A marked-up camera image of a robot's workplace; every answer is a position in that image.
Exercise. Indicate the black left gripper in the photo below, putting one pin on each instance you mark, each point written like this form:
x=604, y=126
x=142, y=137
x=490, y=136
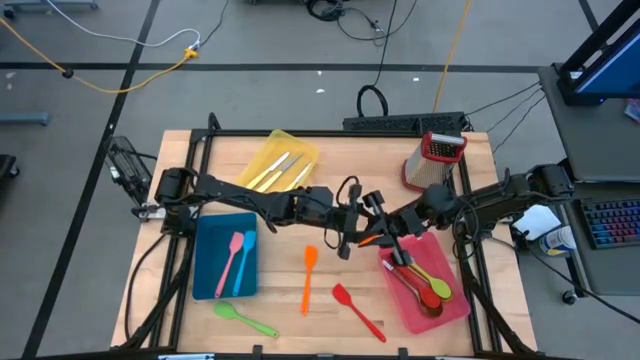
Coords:
x=337, y=217

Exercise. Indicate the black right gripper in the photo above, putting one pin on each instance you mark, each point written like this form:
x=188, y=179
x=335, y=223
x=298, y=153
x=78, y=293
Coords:
x=415, y=220

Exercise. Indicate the orange silicone spatula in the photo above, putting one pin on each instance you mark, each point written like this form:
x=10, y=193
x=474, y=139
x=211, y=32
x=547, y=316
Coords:
x=311, y=255
x=371, y=240

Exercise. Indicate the red silicone spatula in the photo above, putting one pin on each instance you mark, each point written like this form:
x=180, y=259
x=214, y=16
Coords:
x=341, y=295

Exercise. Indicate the red silicone spoon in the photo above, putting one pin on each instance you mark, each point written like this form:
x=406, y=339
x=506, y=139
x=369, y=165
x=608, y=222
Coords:
x=430, y=298

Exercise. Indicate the blue silicone spatula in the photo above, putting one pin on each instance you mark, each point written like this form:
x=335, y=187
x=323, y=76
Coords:
x=249, y=239

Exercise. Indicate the pink silicone spatula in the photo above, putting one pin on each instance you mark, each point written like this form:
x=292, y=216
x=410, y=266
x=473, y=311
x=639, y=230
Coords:
x=236, y=241

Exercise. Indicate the blue plastic bin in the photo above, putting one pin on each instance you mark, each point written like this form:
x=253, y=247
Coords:
x=210, y=270

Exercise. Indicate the green silicone spatula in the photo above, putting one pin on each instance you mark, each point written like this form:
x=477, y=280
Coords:
x=226, y=311

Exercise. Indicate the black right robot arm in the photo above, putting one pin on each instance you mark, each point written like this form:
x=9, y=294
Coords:
x=500, y=196

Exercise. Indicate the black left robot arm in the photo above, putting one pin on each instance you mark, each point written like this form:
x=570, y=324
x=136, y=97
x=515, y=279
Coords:
x=240, y=195

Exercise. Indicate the pink plastic bin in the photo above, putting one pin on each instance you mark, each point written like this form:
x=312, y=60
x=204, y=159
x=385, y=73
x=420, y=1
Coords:
x=445, y=255

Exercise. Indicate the yellow plastic bin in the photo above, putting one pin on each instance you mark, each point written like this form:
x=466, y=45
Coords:
x=277, y=142

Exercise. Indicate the black power strip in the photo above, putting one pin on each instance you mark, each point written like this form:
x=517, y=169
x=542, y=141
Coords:
x=400, y=122

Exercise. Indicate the white paper sheet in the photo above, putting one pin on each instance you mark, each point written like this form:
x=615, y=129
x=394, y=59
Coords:
x=537, y=222

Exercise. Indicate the white and blue bottle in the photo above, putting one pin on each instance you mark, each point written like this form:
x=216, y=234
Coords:
x=557, y=240

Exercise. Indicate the black caster wheel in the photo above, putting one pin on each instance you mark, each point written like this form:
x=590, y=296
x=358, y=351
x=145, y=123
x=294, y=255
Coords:
x=570, y=297

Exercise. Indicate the grey keyboard desk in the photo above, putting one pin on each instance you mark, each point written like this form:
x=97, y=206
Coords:
x=600, y=270

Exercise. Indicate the backlit black keyboard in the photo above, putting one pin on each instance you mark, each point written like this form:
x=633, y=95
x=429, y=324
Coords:
x=610, y=222

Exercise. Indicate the black mesh control box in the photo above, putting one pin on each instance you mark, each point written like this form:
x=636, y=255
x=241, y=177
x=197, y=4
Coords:
x=125, y=165

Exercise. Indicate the colourful book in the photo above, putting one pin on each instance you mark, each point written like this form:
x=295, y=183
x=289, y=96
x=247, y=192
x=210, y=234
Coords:
x=634, y=111

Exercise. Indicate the black computer monitor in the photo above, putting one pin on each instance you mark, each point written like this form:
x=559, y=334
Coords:
x=615, y=70

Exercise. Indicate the small black ball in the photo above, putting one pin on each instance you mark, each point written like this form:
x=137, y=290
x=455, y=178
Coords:
x=68, y=73

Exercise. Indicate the short grey floor bar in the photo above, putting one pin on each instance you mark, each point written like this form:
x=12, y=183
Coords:
x=25, y=119

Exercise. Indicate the black cart base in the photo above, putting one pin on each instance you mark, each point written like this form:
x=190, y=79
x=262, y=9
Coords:
x=6, y=167

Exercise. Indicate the long grey floor bar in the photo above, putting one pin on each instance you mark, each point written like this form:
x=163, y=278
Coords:
x=50, y=4

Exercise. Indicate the black metal table frame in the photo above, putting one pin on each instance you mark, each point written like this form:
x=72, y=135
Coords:
x=325, y=133

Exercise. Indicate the silver metal bracket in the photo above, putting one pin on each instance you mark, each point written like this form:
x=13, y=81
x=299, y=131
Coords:
x=185, y=357

